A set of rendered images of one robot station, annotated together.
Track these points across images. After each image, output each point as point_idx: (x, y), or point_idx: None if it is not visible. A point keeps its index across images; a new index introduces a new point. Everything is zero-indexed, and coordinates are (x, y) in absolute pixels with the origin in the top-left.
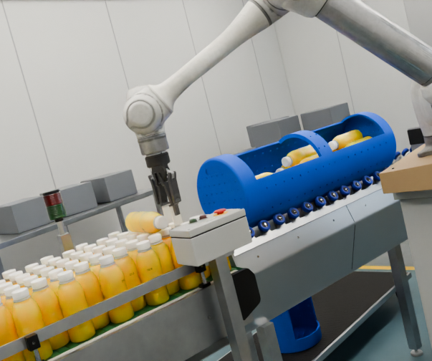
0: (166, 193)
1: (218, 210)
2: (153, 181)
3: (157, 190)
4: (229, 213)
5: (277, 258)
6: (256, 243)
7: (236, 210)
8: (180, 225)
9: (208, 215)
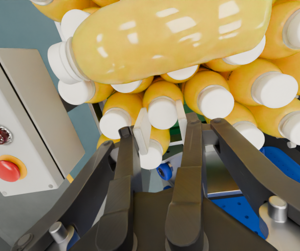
0: (131, 154)
1: (1, 170)
2: (260, 191)
3: (199, 152)
4: None
5: (162, 184)
6: (164, 186)
7: (0, 185)
8: None
9: (25, 152)
